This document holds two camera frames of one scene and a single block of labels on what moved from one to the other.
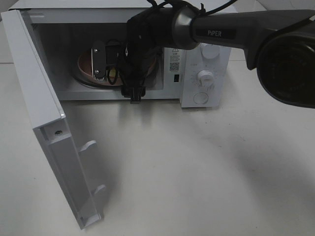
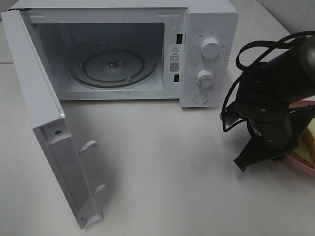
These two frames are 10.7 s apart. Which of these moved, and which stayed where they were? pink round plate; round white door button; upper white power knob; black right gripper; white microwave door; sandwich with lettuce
Moved: black right gripper; pink round plate; sandwich with lettuce
Stayed: round white door button; upper white power knob; white microwave door
